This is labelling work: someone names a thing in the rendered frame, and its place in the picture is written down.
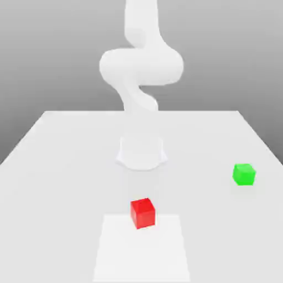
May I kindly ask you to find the small green cube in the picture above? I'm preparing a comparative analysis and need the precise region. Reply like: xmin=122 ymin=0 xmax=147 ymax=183
xmin=232 ymin=163 xmax=257 ymax=186

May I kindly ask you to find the small red cube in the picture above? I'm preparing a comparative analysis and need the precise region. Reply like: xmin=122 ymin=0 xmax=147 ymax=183
xmin=129 ymin=197 xmax=156 ymax=230

